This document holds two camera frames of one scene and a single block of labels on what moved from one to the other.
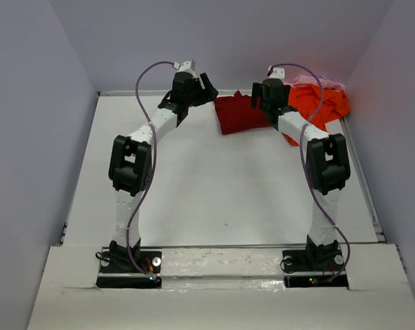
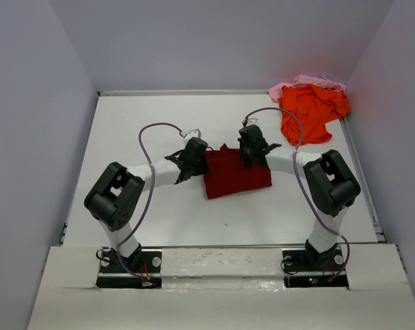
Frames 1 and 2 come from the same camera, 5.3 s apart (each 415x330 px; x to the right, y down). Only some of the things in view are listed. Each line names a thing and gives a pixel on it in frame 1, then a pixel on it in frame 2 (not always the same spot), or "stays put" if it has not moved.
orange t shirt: (316, 106) stays put
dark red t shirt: (235, 114) → (227, 174)
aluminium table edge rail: (151, 93) stays put
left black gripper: (208, 95) → (203, 169)
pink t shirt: (324, 83) stays put
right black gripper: (257, 92) → (243, 157)
